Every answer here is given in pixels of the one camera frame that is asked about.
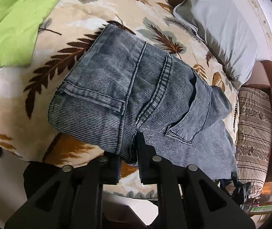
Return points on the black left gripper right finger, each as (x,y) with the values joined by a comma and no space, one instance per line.
(187,197)

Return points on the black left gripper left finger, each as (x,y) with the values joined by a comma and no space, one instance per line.
(65,197)

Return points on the grey denim pants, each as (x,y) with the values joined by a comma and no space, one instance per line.
(122,86)

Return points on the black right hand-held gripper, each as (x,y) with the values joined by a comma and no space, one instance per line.
(240,193)

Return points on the striped beige floral pillow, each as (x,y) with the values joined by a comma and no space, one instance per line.
(254,138)

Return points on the beige leaf pattern blanket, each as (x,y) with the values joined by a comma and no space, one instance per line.
(63,37)

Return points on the lime green sheet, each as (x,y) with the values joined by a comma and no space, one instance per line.
(19,23)

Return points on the light grey pillow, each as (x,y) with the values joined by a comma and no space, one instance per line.
(223,28)

